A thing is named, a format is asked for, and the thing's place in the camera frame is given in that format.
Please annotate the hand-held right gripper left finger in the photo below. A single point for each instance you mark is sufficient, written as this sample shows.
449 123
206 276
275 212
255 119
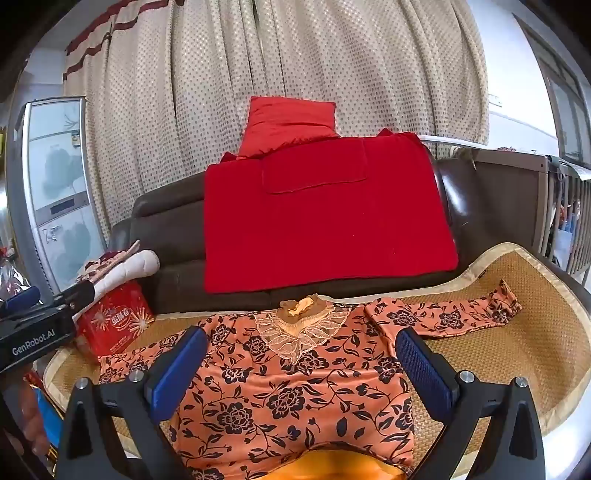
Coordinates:
182 369

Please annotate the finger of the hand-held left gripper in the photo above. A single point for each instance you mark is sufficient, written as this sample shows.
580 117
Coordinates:
76 295
21 298

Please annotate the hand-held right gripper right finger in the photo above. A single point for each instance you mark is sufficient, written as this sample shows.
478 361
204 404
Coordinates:
422 367

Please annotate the orange floral blouse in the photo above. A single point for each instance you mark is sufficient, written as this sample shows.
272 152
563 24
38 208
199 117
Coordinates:
286 392

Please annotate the person's left hand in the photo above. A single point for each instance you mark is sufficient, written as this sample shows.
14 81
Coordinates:
27 415

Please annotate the red gift box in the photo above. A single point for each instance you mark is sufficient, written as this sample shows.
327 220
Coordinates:
115 321

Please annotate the white plush cushion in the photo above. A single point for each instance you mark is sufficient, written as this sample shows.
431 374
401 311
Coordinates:
134 270

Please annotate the blue plastic bag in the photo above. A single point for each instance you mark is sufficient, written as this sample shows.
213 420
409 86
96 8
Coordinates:
48 415

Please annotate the woven bamboo mat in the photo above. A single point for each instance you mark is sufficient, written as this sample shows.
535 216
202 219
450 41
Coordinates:
508 360

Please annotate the standing air conditioner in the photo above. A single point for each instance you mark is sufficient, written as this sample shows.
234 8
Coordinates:
55 184

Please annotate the brown leather sofa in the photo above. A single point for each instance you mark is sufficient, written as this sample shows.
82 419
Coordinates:
175 240

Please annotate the red blanket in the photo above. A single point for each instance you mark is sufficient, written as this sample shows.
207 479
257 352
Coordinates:
323 221

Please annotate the brown wooden crib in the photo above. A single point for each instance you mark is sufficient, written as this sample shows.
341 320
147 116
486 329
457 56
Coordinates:
508 194

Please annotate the beige dotted curtain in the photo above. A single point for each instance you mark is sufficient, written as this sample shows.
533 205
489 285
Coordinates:
184 92

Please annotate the grey patterned cloth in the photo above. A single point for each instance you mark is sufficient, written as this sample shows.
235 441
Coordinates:
572 168

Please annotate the red pillow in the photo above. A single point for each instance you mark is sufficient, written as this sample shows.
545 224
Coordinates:
286 124

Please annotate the window with brown frame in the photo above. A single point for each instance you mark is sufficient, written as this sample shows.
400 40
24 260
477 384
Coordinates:
563 106

